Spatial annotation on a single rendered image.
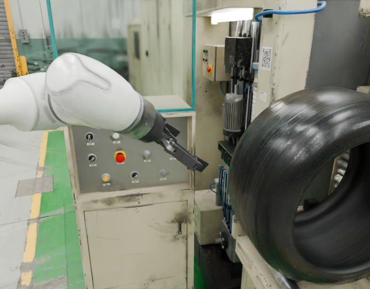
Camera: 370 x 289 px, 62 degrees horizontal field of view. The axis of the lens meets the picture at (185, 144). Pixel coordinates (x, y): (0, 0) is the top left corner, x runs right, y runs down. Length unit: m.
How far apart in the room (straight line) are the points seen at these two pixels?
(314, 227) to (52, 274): 1.84
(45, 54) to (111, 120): 8.97
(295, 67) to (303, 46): 0.07
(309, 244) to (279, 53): 0.65
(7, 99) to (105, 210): 0.94
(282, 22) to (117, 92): 0.67
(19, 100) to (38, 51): 8.90
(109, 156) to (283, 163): 0.86
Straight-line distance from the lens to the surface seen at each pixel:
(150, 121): 0.62
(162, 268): 1.71
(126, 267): 1.67
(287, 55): 1.10
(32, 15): 9.51
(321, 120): 0.79
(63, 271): 2.52
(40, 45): 9.50
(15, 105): 0.63
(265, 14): 1.10
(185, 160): 0.69
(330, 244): 1.21
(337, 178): 1.50
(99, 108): 0.53
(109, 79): 0.54
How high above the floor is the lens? 1.60
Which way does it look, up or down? 20 degrees down
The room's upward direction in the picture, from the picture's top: straight up
